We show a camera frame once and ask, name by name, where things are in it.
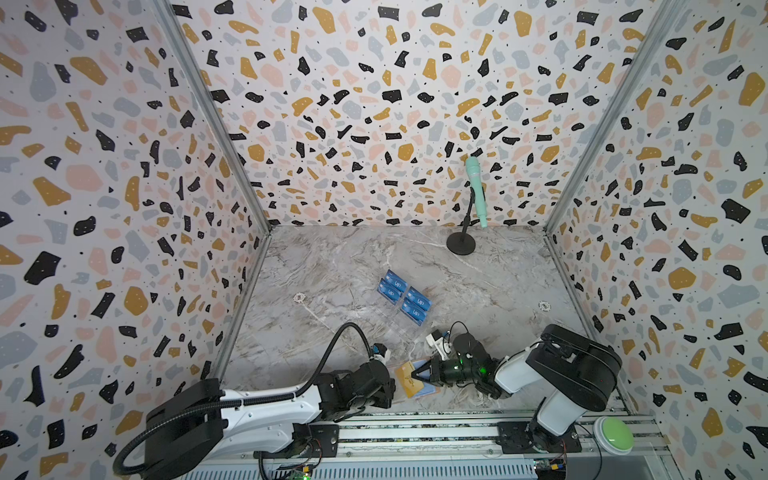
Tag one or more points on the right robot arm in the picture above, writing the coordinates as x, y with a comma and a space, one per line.
582, 373

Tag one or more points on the clear acrylic card stand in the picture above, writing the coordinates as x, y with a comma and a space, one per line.
398, 305

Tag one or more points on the mint green microphone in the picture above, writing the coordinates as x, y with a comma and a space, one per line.
473, 171

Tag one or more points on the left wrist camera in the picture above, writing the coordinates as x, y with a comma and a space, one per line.
380, 352

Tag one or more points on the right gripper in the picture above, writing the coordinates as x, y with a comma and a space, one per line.
433, 371

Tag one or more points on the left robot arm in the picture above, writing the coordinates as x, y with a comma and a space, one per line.
207, 421

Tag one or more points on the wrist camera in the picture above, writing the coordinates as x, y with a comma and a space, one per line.
380, 352
439, 342

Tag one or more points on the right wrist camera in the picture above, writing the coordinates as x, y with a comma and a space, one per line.
439, 342

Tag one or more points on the blue card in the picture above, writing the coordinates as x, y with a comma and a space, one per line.
412, 311
390, 292
396, 281
418, 299

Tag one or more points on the pink leather card holder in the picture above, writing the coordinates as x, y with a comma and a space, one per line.
399, 397

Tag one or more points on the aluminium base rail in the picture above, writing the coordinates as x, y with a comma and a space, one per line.
469, 446

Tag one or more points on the green push button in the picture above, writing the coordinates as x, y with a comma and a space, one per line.
613, 436

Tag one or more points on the black microphone stand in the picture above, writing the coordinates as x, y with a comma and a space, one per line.
463, 243

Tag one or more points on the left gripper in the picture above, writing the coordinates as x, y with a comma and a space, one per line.
391, 389

